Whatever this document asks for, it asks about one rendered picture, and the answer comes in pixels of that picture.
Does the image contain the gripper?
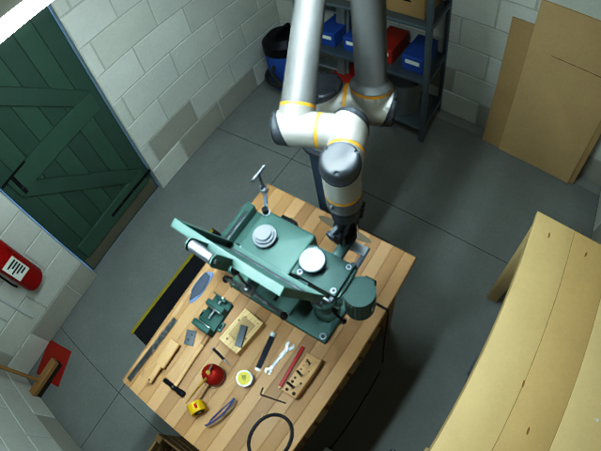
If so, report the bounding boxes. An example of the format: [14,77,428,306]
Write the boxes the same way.
[328,213,362,244]

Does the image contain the grey metal motor plate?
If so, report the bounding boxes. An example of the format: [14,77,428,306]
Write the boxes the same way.
[338,237,373,265]

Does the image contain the green bench drill body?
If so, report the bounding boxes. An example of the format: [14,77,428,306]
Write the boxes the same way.
[206,201,372,345]

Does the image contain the dark green drill motor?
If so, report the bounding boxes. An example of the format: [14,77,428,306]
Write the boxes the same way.
[345,275,378,322]

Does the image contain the grey chuck key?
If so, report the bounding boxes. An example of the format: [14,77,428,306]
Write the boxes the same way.
[250,163,272,216]

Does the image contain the green belt guard lid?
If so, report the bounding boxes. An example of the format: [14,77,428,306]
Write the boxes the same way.
[170,203,258,267]

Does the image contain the wooden board with grey plate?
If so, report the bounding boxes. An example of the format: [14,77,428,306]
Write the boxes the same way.
[219,307,266,356]

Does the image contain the silver open-end wrench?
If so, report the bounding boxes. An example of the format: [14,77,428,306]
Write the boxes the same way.
[263,342,296,376]

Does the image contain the wooden drill bit block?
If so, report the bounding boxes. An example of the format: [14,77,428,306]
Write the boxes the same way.
[281,354,326,401]

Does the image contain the green drill vise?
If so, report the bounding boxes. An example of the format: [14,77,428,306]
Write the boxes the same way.
[191,292,235,337]

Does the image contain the black hex key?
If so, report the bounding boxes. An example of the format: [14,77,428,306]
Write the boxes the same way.
[259,385,288,405]

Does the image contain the black rubber belt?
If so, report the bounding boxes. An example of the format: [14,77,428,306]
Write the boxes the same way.
[245,412,296,451]

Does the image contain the white round pulley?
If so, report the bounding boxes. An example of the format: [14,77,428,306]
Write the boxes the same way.
[298,246,328,274]

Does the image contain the grey stepped pulley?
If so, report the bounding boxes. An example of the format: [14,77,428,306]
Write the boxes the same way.
[251,224,280,250]

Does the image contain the grey drum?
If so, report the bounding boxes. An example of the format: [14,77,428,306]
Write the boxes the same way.
[316,70,352,105]

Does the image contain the black flat bar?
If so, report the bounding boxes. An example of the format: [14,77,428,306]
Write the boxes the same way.
[254,331,278,373]

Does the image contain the red pencil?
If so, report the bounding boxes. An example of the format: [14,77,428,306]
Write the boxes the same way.
[280,346,307,388]

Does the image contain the grey blue face shield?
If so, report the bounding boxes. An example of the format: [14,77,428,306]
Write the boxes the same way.
[189,270,215,303]

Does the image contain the grey metal shelf unit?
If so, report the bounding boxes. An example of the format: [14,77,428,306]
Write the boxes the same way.
[321,0,454,143]

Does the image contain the blue shop vacuum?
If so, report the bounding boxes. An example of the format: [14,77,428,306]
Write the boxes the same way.
[261,22,293,91]

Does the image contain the red storage bin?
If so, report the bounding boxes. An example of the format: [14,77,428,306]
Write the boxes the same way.
[385,24,411,66]

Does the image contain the red oil can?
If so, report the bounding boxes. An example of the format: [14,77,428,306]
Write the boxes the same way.
[189,362,226,401]

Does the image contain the long wooden strip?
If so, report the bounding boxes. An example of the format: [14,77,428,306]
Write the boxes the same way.
[174,335,211,387]

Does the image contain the blue safety glasses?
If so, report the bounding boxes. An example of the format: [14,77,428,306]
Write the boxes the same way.
[204,397,238,428]

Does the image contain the tan plywood sheet stack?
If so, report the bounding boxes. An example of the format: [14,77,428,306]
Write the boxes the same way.
[429,210,601,451]

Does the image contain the light wooden block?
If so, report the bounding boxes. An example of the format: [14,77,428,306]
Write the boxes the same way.
[146,338,182,386]

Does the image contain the steel ruler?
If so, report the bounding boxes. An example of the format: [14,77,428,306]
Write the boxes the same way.
[126,317,179,382]

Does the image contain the brown cardboard box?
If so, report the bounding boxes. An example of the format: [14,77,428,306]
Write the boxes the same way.
[383,0,429,21]

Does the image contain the green wooden door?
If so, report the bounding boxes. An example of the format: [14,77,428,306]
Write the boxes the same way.
[0,6,152,265]

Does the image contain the red dustpan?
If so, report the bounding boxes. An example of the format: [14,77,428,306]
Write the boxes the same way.
[36,340,73,388]

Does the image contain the red fire extinguisher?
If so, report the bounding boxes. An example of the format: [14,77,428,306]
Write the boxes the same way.
[0,240,44,292]

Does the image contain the wooden broom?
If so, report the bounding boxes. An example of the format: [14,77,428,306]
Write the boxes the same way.
[0,358,63,398]

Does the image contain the black power cable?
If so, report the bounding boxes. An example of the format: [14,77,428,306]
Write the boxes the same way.
[374,302,392,377]

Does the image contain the black feed handle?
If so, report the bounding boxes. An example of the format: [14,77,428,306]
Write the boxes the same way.
[221,273,289,321]

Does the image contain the silver cylinder guard handle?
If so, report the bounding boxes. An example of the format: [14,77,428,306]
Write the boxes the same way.
[183,238,215,263]

